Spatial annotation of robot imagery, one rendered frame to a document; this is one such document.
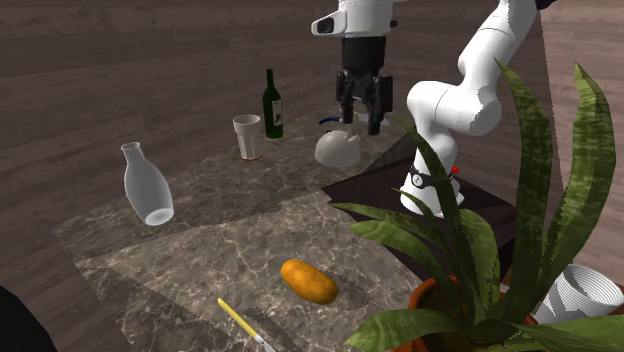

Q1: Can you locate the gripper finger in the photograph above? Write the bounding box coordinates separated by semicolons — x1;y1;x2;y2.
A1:
365;75;395;137
335;71;358;126

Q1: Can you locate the white narrow-necked vase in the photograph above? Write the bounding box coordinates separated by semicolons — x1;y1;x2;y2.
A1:
120;141;176;227

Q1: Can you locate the yellow-handled knife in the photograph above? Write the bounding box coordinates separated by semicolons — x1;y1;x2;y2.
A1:
216;297;278;352

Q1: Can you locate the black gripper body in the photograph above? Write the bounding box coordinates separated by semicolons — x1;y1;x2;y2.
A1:
341;36;388;97

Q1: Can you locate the orange oval fruit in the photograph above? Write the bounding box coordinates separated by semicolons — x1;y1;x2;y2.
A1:
280;258;340;306

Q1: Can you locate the dark green wine bottle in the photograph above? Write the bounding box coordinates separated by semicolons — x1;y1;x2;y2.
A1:
262;68;285;140

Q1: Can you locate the black rounded thing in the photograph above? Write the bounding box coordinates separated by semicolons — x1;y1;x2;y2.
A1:
0;284;58;352

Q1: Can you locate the white rounded pot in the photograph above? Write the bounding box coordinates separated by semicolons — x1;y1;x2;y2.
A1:
313;121;363;169

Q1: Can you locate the large white ribbed cup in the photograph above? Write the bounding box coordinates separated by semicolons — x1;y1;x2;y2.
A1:
533;263;624;326

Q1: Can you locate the potted green leafy plant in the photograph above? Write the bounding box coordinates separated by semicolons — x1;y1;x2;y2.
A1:
330;58;624;352

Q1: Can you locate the dark robot stand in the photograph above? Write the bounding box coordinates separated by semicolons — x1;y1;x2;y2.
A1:
321;133;518;282

